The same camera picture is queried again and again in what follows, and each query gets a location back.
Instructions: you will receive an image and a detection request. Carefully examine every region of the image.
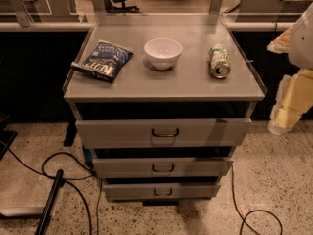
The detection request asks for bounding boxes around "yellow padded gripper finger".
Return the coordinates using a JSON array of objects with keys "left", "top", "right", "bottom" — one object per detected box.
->
[{"left": 267, "top": 69, "right": 313, "bottom": 135}]

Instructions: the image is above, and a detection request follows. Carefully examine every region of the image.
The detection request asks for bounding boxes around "grey drawer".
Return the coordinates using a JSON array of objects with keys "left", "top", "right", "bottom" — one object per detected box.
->
[
  {"left": 103, "top": 182, "right": 220, "bottom": 202},
  {"left": 93, "top": 157, "right": 232, "bottom": 178},
  {"left": 76, "top": 118, "right": 251, "bottom": 149}
]

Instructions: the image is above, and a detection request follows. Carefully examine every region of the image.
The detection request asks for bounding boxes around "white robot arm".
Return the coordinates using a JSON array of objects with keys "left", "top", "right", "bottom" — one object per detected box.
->
[{"left": 267, "top": 4, "right": 313, "bottom": 135}]

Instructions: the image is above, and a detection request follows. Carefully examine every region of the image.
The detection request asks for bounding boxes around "grey top drawer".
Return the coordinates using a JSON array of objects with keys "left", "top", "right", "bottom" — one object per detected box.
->
[{"left": 76, "top": 118, "right": 251, "bottom": 149}]

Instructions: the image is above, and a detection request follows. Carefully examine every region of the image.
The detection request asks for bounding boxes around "grey drawer cabinet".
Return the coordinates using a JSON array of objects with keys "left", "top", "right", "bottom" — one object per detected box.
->
[{"left": 62, "top": 13, "right": 268, "bottom": 208}]

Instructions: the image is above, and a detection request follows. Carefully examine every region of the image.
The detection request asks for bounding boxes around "grey bottom drawer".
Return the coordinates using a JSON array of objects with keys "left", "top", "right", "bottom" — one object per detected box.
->
[{"left": 103, "top": 182, "right": 220, "bottom": 202}]

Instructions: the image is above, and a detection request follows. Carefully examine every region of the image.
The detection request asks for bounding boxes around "green soda can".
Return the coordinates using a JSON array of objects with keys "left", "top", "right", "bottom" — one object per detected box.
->
[{"left": 209, "top": 44, "right": 230, "bottom": 79}]

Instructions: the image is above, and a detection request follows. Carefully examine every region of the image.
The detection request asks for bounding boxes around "white bowl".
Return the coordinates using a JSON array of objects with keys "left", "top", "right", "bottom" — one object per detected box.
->
[{"left": 144, "top": 38, "right": 183, "bottom": 71}]

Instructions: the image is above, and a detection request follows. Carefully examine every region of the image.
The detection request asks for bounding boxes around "blue chip bag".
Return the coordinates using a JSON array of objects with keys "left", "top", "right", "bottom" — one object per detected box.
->
[{"left": 70, "top": 40, "right": 134, "bottom": 83}]

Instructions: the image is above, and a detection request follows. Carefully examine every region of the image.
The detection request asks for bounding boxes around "black desk leg bar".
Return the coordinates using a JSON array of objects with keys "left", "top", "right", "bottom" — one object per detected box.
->
[{"left": 35, "top": 169, "right": 64, "bottom": 235}]

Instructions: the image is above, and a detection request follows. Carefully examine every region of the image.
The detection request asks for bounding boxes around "black floor cable left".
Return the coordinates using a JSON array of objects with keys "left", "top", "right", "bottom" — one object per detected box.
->
[{"left": 0, "top": 140, "right": 104, "bottom": 235}]

